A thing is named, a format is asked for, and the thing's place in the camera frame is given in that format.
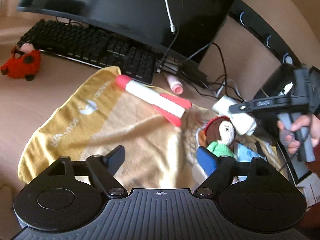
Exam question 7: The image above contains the pink capped tube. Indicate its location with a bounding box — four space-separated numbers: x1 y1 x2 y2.
165 74 183 95

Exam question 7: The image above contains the black keyboard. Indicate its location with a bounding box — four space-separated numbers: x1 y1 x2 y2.
17 19 156 85

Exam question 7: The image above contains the black power adapter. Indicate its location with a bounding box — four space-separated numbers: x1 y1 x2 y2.
180 65 208 88

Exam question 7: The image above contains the hanging white usb cable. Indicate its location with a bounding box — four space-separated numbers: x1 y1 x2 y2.
162 0 177 35

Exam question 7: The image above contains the blue white tissue pack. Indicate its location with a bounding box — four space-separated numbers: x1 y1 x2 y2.
233 142 267 183

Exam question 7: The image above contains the person right hand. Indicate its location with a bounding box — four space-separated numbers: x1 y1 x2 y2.
276 113 320 155

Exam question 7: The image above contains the yellow cartoon towel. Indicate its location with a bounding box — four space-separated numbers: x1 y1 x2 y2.
17 65 283 190

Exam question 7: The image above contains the black computer monitor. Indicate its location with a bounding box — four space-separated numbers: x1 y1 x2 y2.
17 0 235 63

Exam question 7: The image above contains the red knitted toy car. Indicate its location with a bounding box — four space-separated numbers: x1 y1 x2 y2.
1 43 41 81

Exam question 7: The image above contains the red white toy rocket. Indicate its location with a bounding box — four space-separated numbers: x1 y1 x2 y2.
116 74 192 127

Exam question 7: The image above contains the knitted doll green shirt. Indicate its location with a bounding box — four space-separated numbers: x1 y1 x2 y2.
204 116 236 158

